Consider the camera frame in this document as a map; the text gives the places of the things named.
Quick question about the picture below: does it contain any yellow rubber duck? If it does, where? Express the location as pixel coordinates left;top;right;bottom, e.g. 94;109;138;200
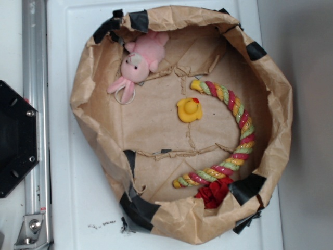
176;97;203;123

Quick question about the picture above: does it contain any brown paper bag bin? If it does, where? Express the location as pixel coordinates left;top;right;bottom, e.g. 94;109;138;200
70;6;293;244

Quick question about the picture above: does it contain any pink plush bunny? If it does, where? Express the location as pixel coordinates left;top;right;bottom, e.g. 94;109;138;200
107;31;169;105

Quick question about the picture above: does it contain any red crumpled fabric piece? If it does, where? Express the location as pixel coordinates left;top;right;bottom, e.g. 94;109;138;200
195;177;234;209

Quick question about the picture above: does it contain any multicolour twisted rope toy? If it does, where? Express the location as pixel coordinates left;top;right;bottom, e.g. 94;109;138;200
173;80;255;189

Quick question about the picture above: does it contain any aluminium extrusion rail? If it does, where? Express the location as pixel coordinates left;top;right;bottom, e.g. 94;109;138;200
22;1;52;216

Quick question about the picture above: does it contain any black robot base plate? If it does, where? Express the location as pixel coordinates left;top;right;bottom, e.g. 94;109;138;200
1;81;39;198

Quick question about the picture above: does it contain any metal corner bracket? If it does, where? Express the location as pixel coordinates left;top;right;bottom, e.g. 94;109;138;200
14;214;50;249

